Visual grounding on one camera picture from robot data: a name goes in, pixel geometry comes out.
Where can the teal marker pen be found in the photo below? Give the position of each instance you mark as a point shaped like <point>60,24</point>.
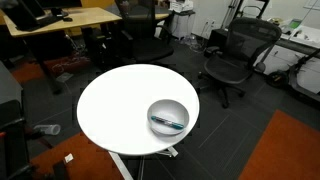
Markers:
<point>167,122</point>

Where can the grey round bowl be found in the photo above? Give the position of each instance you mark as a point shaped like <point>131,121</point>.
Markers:
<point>170,110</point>

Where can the black padded office chair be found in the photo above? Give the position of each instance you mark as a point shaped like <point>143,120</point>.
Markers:
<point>140,38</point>

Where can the round white table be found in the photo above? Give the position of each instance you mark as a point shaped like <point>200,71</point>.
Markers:
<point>112,111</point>

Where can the white cabinet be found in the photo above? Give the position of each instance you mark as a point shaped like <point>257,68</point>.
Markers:
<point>182,23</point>

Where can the black mesh office chair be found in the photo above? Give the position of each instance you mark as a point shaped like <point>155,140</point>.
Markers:
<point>232,64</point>

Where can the wooden desk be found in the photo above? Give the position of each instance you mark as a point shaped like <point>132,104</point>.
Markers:
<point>44,35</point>

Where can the black computer mouse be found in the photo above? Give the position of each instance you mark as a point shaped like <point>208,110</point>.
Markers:
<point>67,19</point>

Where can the black keyboard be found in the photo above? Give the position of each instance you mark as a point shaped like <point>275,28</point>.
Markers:
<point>31,24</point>

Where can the black monitor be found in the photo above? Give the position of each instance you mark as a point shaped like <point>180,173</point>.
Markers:
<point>24,14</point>

